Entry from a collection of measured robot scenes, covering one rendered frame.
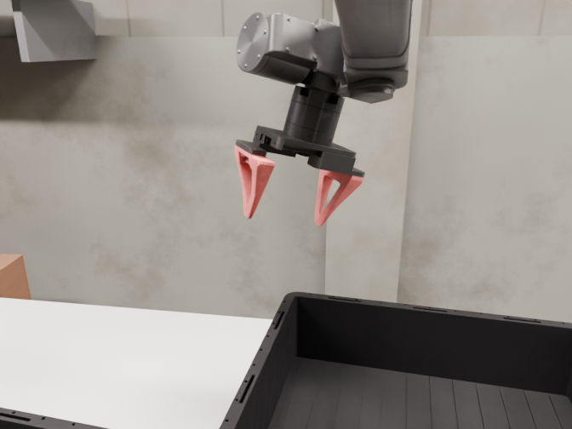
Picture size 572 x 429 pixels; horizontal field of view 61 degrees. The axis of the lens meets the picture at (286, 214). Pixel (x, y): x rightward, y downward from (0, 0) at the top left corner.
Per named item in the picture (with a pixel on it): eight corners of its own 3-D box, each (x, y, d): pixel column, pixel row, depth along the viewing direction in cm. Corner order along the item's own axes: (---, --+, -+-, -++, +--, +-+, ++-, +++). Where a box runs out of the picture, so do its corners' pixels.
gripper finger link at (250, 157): (219, 205, 56) (237, 126, 54) (272, 211, 60) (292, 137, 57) (241, 226, 50) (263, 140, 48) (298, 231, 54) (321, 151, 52)
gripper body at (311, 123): (251, 140, 55) (267, 75, 53) (323, 155, 60) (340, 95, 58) (276, 154, 50) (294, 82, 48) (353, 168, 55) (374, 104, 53)
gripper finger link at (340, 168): (271, 211, 60) (290, 137, 57) (318, 216, 63) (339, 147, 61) (297, 231, 54) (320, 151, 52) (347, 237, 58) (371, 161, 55)
